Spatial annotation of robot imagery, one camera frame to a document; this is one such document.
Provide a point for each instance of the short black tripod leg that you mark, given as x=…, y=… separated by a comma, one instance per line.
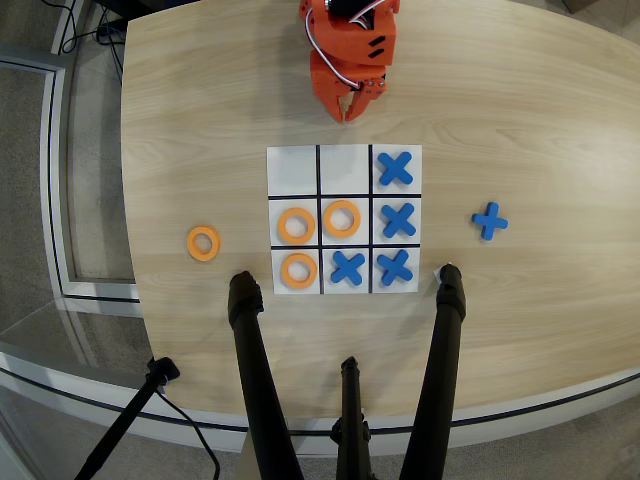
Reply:
x=352, y=425

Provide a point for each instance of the white tic-tac-toe board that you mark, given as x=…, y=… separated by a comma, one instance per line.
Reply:
x=345, y=170

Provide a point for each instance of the thin black stand pole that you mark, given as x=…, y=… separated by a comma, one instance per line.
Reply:
x=130, y=415

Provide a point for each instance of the brown cardboard box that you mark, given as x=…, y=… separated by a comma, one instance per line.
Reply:
x=580, y=4

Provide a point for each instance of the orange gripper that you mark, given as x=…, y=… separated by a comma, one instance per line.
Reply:
x=331, y=85

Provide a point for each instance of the grey metal floor frame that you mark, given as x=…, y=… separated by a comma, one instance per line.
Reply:
x=50, y=175

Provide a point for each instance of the blue foam cross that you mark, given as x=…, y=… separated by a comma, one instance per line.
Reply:
x=395, y=169
x=490, y=220
x=395, y=268
x=348, y=268
x=398, y=220

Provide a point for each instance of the small white tag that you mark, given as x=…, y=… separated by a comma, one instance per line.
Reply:
x=436, y=273

